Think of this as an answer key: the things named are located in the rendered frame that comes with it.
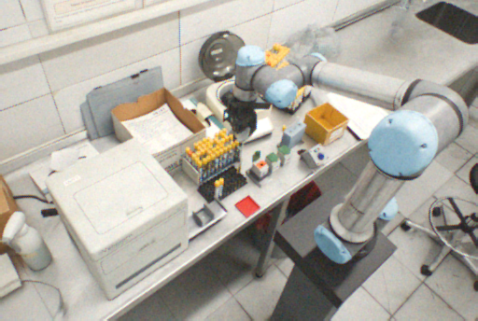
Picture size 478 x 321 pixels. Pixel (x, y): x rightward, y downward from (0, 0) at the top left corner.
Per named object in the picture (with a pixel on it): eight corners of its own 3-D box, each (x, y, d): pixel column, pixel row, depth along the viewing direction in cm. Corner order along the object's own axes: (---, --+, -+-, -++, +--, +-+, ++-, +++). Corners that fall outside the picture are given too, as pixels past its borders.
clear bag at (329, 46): (313, 62, 203) (319, 39, 193) (298, 44, 213) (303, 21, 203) (345, 57, 209) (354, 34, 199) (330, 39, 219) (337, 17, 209)
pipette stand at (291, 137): (288, 155, 158) (294, 139, 151) (275, 146, 161) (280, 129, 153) (303, 143, 163) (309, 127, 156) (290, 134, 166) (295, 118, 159)
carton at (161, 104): (153, 183, 143) (149, 157, 131) (114, 136, 156) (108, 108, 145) (206, 153, 154) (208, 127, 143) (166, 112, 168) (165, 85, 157)
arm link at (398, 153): (368, 244, 115) (477, 116, 74) (335, 275, 108) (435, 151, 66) (337, 216, 120) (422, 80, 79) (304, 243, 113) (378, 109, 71)
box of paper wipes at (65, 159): (49, 203, 133) (39, 181, 123) (33, 182, 138) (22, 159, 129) (108, 170, 145) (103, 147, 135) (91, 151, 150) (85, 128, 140)
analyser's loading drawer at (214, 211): (177, 248, 124) (177, 241, 120) (166, 233, 127) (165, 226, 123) (227, 215, 134) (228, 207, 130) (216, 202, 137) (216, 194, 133)
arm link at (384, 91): (494, 80, 79) (307, 42, 112) (468, 101, 74) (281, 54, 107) (482, 130, 85) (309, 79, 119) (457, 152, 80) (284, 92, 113)
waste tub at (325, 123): (322, 148, 162) (329, 132, 155) (300, 129, 169) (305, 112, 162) (344, 135, 169) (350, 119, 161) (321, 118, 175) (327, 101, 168)
